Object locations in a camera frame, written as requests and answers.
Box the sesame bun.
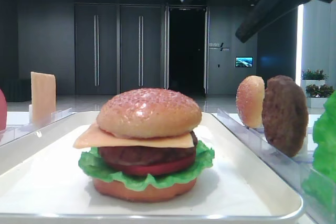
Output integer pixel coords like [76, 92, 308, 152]
[96, 88, 202, 138]
[236, 76, 265, 129]

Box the upright brown meat patty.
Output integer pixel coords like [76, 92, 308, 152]
[262, 75, 308, 157]

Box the upright orange cheese slice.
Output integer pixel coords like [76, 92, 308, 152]
[30, 72, 56, 125]

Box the orange cheese slice on burger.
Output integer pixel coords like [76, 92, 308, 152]
[73, 124, 194, 149]

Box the red tomato slice in burger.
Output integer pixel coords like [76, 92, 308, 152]
[109, 154, 196, 176]

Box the upright green lettuce leaf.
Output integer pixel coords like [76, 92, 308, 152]
[303, 93, 335, 213]

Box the green lettuce in burger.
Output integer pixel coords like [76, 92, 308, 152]
[78, 141, 215, 191]

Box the upright red tomato slice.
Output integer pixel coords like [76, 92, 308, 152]
[0, 90, 7, 131]

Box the potted flower planter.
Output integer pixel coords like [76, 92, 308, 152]
[301, 69, 334, 109]

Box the dark double door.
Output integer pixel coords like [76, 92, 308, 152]
[75, 4, 164, 95]

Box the brown patty in burger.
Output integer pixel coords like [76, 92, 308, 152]
[98, 132, 198, 170]

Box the bottom bun in burger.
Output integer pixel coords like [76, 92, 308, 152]
[92, 178, 197, 202]

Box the cream metal tray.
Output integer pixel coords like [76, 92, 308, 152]
[1, 111, 304, 223]

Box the wall display screen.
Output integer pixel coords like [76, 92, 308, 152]
[235, 57, 253, 68]

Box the right long clear acrylic rail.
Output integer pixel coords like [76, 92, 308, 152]
[216, 109, 335, 223]

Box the long clear acrylic rail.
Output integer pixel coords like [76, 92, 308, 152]
[216, 109, 335, 223]
[1, 108, 73, 146]

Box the left long clear acrylic rail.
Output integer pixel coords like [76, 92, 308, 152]
[1, 108, 73, 146]

